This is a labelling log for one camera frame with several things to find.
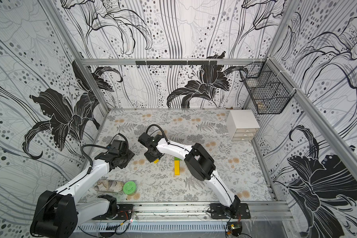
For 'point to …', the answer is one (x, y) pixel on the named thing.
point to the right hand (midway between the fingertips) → (154, 155)
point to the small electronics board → (235, 227)
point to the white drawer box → (242, 125)
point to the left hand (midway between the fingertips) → (134, 157)
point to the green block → (176, 158)
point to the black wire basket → (268, 91)
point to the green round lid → (129, 188)
